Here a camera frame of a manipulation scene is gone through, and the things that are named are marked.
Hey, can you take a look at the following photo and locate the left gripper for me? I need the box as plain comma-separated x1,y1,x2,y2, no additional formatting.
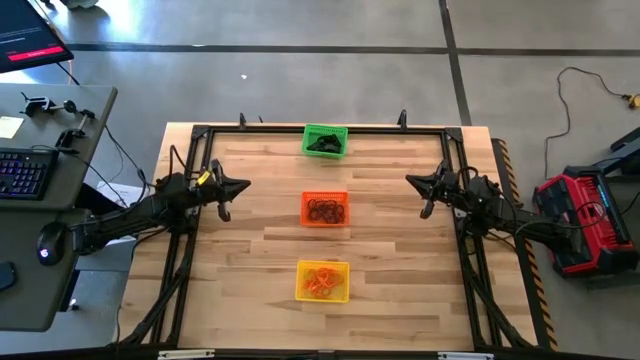
189,159,252,223

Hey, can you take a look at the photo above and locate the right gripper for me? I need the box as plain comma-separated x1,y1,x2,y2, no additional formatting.
405,159,461,220

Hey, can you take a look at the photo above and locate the orange plastic basket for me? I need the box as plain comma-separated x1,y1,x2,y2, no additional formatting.
300,190,351,229

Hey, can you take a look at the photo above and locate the green plastic basket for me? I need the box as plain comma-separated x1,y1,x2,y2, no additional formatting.
301,123,349,160

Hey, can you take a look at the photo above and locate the white paper sheet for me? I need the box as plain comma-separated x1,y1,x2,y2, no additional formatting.
84,180,147,250

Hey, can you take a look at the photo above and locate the yellow plastic basket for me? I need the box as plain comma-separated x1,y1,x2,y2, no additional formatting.
294,259,351,304

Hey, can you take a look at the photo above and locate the black yellow hazard tape strip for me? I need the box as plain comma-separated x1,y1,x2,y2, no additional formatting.
492,138,560,351

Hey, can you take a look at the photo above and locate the black desk clamp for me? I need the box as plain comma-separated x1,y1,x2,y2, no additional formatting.
19,91,79,119
54,108,97,154

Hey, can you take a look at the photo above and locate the black computer mouse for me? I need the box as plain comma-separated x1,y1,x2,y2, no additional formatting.
36,221,69,267

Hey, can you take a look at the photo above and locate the red and black tool case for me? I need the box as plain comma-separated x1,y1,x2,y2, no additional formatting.
532,166,640,280

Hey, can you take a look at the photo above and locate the black equipment stand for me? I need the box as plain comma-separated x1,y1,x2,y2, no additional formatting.
594,127,640,176

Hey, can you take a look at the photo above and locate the black keyboard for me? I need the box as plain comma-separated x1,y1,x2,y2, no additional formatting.
0,147,60,201

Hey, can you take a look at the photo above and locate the white paper note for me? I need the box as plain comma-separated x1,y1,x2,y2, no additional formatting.
0,115,25,140

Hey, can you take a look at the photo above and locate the grey desk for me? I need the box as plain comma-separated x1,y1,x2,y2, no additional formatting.
0,83,119,333

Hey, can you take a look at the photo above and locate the operator monitor with red bar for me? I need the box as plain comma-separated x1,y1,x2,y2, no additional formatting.
0,0,75,75

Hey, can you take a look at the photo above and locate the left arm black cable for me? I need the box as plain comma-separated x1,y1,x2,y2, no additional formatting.
168,144,201,184

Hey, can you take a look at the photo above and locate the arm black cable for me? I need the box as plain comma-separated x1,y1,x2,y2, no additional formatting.
168,144,201,184
514,200,610,236

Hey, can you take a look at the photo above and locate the black floor power cord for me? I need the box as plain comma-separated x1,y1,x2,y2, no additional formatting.
543,66,634,176

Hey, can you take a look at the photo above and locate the white table bracket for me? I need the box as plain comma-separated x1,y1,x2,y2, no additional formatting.
437,351,495,360
157,348,216,360

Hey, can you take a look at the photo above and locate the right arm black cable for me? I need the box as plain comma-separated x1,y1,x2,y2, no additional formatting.
514,200,610,236

